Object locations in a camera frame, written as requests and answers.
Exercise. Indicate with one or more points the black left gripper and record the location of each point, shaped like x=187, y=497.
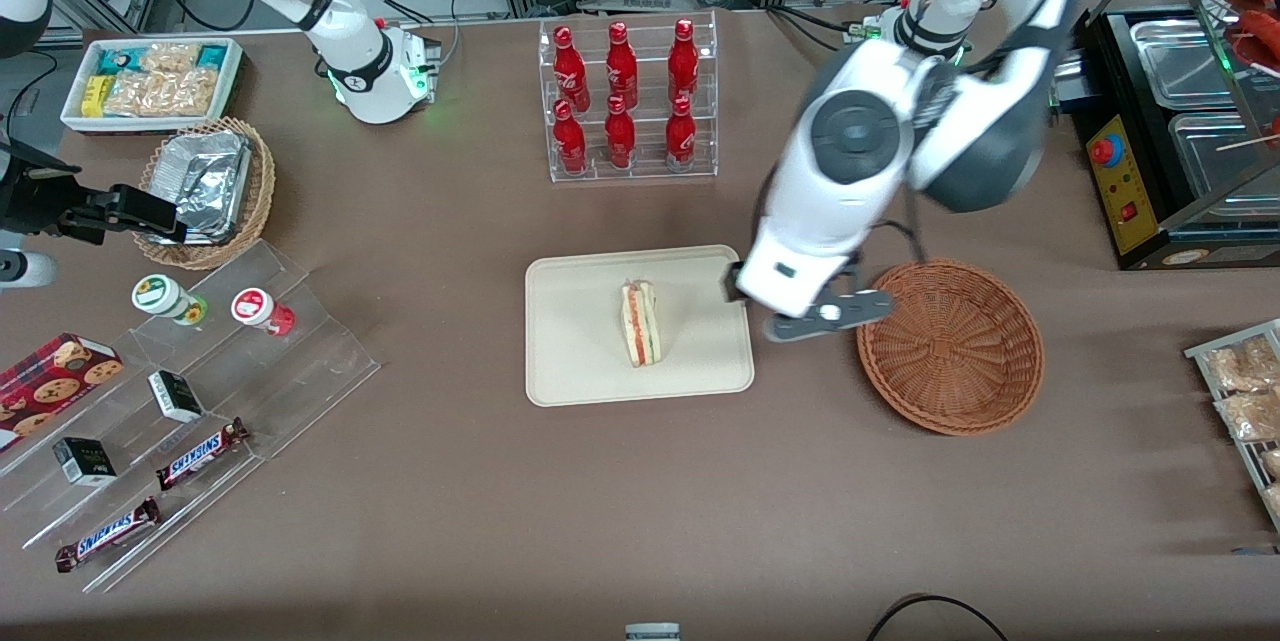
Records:
x=732, y=283

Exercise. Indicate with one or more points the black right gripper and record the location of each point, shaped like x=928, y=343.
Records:
x=38, y=202

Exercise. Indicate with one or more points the triangular sandwich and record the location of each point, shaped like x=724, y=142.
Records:
x=640, y=326

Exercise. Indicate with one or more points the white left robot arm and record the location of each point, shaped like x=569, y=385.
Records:
x=850, y=171

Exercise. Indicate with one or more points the aluminium foil tray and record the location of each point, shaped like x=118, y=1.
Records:
x=205, y=181

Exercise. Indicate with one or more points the cream plastic tray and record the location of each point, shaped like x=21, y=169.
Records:
x=580, y=341

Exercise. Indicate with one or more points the light wicker basket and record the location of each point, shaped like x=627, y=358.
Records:
x=258, y=191

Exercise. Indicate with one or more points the brown wicker basket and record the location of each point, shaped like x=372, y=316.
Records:
x=950, y=351

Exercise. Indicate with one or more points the yellow snack pack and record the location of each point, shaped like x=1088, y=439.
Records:
x=96, y=96

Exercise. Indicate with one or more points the clear bag of crackers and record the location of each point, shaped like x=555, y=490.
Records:
x=165, y=93

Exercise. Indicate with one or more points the green lidded cup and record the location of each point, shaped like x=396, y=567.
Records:
x=160, y=294

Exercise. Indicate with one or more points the teal snack pack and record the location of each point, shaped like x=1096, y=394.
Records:
x=212, y=57
x=118, y=59

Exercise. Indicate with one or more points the red cola bottle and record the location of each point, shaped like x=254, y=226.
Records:
x=620, y=136
x=570, y=143
x=683, y=61
x=621, y=66
x=570, y=71
x=680, y=136

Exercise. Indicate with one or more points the white plastic snack bin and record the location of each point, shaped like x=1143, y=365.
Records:
x=232, y=91

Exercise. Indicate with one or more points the red cookie box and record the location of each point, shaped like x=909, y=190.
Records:
x=50, y=381

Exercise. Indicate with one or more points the red lidded cup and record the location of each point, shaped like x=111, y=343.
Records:
x=255, y=306

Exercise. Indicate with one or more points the small black box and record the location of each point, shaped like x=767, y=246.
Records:
x=85, y=462
x=176, y=397

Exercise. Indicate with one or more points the clear acrylic bottle rack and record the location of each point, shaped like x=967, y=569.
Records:
x=648, y=71

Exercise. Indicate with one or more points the snickers bar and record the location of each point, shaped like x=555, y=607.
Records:
x=200, y=454
x=105, y=535

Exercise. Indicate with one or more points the clear acrylic stepped display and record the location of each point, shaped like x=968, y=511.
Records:
x=320, y=361

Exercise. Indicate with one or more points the small grey box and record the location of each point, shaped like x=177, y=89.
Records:
x=652, y=633

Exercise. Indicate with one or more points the black food warmer machine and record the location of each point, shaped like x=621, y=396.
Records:
x=1150, y=241

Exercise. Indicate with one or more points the steel pan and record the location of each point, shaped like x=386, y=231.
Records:
x=1220, y=161
x=1185, y=61

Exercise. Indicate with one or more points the clear bag of snacks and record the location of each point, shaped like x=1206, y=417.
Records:
x=1245, y=366
x=1252, y=416

